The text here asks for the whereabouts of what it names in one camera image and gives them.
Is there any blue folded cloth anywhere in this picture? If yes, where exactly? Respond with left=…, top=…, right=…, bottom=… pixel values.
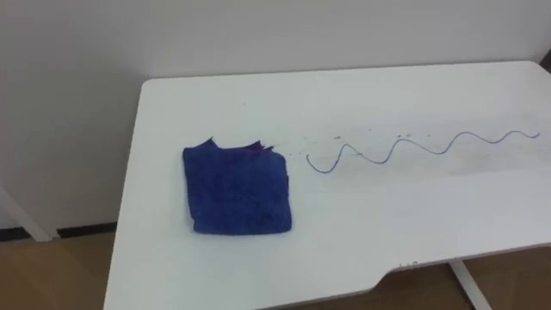
left=182, top=136, right=294, bottom=237

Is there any white furniture leg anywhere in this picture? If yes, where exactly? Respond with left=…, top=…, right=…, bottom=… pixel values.
left=0, top=185, right=60, bottom=244

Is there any white desk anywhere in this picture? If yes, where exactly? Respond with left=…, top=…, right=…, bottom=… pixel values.
left=102, top=60, right=551, bottom=310

